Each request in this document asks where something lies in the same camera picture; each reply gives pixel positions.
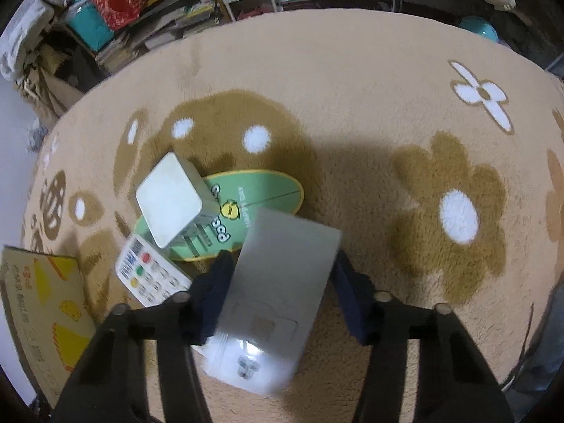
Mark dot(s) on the wooden bookshelf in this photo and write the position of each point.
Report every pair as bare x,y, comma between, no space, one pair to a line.
113,33

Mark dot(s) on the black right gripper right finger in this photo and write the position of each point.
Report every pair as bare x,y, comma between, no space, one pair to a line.
368,312

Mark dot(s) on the brown hanging coat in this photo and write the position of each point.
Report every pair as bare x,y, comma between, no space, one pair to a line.
49,96

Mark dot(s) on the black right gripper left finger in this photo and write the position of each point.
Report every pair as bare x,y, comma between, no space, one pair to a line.
191,316

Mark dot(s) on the brown cardboard box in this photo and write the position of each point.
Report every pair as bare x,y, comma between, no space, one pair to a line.
44,300

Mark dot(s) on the white cube charger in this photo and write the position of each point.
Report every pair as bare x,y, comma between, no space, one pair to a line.
173,197

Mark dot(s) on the white rectangular power adapter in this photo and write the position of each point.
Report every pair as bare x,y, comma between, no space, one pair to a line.
272,302

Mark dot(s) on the green cartoon coaster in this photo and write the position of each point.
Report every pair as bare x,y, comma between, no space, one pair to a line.
240,194

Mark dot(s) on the white remote control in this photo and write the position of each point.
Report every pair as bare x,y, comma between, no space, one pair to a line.
149,276

